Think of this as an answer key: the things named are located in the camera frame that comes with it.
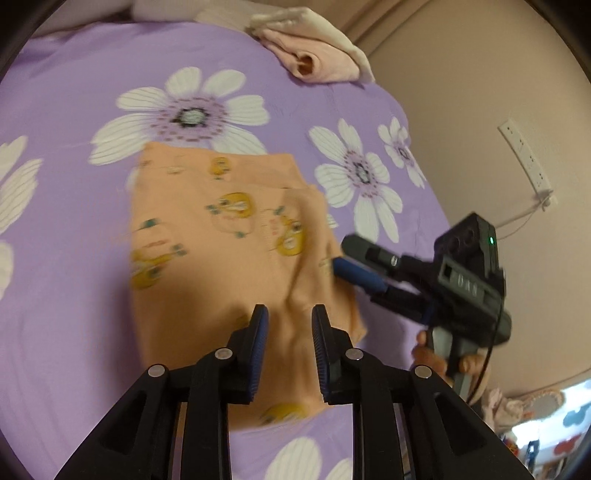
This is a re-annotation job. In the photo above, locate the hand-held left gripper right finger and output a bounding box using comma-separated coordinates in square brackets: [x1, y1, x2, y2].
[311, 304, 536, 480]

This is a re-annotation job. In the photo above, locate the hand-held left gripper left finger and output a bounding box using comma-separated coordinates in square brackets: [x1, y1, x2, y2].
[53, 304, 269, 480]

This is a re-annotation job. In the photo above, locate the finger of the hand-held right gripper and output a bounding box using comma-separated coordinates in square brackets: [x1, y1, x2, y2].
[341, 234, 403, 278]
[332, 257, 435, 321]

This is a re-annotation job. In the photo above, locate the orange cartoon print shirt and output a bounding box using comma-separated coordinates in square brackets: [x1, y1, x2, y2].
[124, 141, 368, 435]

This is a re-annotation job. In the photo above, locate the person's right hand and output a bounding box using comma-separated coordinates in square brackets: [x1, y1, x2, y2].
[411, 330, 491, 407]

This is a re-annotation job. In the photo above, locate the pink frilled cloth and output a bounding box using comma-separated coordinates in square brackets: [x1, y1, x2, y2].
[480, 388, 532, 435]

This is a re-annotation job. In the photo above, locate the colourful printed cloth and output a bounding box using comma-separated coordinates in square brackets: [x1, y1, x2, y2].
[508, 378, 591, 480]

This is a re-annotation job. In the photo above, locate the pink folded garment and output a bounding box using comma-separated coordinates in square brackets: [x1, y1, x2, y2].
[263, 28, 361, 86]

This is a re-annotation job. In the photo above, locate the purple floral bedsheet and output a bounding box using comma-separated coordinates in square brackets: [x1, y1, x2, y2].
[0, 21, 462, 480]

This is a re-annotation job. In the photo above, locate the cream fleece garment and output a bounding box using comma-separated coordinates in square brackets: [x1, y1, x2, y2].
[194, 7, 376, 84]

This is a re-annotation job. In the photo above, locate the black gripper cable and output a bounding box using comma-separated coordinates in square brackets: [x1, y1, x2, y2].
[462, 309, 507, 409]

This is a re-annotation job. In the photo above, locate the white power cable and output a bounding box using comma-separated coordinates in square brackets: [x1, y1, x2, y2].
[496, 191, 557, 241]

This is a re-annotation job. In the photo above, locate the white wall power strip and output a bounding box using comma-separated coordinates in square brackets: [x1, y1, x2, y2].
[498, 119, 555, 204]

